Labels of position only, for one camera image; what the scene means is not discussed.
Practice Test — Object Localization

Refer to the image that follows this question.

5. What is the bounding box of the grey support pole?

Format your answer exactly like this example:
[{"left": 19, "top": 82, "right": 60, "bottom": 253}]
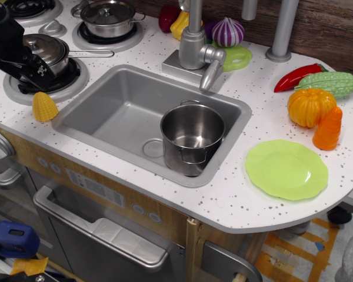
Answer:
[{"left": 266, "top": 0, "right": 299, "bottom": 63}]

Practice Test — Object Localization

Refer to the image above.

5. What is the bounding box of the light green toy slice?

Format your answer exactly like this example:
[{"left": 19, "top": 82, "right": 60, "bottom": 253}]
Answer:
[{"left": 212, "top": 42, "right": 252, "bottom": 72}]

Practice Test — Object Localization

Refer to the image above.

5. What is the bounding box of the grey plastic sink basin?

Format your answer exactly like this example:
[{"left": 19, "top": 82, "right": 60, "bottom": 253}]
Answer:
[{"left": 52, "top": 65, "right": 252, "bottom": 187}]

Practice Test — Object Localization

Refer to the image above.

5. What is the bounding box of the lidded steel pot on burner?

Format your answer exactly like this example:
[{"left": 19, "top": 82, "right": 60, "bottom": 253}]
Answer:
[{"left": 71, "top": 1, "right": 146, "bottom": 38}]

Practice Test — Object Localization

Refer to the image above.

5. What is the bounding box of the dark red toy pepper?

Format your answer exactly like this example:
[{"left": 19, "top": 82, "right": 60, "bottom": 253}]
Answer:
[{"left": 158, "top": 5, "right": 180, "bottom": 32}]

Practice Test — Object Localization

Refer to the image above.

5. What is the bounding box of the steel saucepan with handle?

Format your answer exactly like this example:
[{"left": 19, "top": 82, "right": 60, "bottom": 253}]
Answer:
[{"left": 23, "top": 33, "right": 114, "bottom": 76}]

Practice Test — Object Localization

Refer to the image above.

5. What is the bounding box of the grey dishwasher door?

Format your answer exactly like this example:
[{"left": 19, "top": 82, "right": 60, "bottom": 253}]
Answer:
[{"left": 34, "top": 186, "right": 185, "bottom": 281}]

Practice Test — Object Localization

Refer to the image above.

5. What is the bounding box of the green toy bitter gourd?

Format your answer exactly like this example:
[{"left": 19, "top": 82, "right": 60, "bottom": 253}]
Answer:
[{"left": 294, "top": 72, "right": 353, "bottom": 99}]

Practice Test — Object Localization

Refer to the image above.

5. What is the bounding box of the yellow toy corn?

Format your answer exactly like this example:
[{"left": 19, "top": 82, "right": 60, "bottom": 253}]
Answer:
[{"left": 32, "top": 92, "right": 59, "bottom": 122}]

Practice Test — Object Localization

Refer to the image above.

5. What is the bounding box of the orange toy carrot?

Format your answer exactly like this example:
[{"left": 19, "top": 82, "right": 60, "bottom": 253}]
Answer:
[{"left": 312, "top": 107, "right": 342, "bottom": 150}]

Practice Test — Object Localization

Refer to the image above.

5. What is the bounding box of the grey short pole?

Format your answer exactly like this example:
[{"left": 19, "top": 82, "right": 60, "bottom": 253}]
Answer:
[{"left": 242, "top": 0, "right": 258, "bottom": 21}]

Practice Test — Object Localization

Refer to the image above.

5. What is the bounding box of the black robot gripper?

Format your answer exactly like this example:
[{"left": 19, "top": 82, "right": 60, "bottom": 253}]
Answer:
[{"left": 0, "top": 19, "right": 55, "bottom": 94}]

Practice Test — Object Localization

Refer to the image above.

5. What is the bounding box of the back left stove burner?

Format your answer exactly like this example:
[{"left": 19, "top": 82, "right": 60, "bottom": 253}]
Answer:
[{"left": 4, "top": 0, "right": 63, "bottom": 28}]

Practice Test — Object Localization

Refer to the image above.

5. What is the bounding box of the grey stove knob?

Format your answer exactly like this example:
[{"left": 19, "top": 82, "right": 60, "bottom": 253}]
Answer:
[{"left": 38, "top": 19, "right": 67, "bottom": 38}]

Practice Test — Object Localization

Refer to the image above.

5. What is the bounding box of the steel pot in sink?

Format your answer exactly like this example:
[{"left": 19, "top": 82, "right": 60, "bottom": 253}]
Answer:
[{"left": 160, "top": 100, "right": 226, "bottom": 177}]

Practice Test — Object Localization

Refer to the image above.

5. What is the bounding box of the front left stove burner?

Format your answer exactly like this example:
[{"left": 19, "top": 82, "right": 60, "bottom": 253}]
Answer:
[{"left": 3, "top": 59, "right": 89, "bottom": 106}]

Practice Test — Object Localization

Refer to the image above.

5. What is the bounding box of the back right stove burner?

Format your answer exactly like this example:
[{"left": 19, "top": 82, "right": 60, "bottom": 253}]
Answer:
[{"left": 72, "top": 22, "right": 144, "bottom": 53}]

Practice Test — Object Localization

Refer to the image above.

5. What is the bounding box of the grey cabinet door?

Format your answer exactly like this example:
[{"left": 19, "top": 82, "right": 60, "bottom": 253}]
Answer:
[{"left": 201, "top": 241, "right": 263, "bottom": 281}]

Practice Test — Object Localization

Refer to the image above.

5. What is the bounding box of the red toy chili pepper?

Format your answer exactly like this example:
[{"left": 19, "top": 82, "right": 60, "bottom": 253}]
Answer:
[{"left": 274, "top": 63, "right": 328, "bottom": 93}]

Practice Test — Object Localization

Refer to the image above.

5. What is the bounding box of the green plastic plate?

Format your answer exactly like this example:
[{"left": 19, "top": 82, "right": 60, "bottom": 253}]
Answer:
[{"left": 245, "top": 140, "right": 329, "bottom": 200}]

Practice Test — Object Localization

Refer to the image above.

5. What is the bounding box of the stove burner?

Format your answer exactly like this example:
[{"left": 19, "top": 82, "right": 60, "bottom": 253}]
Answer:
[
  {"left": 72, "top": 22, "right": 144, "bottom": 53},
  {"left": 4, "top": 0, "right": 63, "bottom": 28},
  {"left": 3, "top": 59, "right": 89, "bottom": 106}
]

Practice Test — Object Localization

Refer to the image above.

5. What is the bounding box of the yellow toy bell pepper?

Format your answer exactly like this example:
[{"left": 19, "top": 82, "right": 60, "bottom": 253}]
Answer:
[{"left": 170, "top": 11, "right": 189, "bottom": 41}]

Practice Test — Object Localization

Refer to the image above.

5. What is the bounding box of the blue clamp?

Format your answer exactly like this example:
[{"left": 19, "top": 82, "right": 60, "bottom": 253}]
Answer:
[{"left": 0, "top": 221, "right": 40, "bottom": 259}]

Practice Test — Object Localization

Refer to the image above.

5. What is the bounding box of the orange toy pumpkin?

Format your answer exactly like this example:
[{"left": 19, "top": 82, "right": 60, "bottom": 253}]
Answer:
[{"left": 287, "top": 88, "right": 337, "bottom": 128}]

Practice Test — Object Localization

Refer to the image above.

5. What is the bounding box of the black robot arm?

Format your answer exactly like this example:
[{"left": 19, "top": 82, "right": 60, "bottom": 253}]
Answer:
[{"left": 0, "top": 3, "right": 55, "bottom": 91}]

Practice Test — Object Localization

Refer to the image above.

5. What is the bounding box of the grey toy faucet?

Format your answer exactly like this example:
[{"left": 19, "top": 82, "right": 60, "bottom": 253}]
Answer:
[{"left": 162, "top": 1, "right": 227, "bottom": 92}]

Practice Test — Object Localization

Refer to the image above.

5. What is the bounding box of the purple striped toy onion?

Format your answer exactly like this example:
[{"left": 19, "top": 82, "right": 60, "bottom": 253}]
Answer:
[{"left": 212, "top": 17, "right": 245, "bottom": 47}]

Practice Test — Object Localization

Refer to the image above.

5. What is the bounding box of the grey oven door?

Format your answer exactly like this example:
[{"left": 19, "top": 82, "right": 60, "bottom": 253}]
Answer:
[{"left": 0, "top": 134, "right": 42, "bottom": 228}]

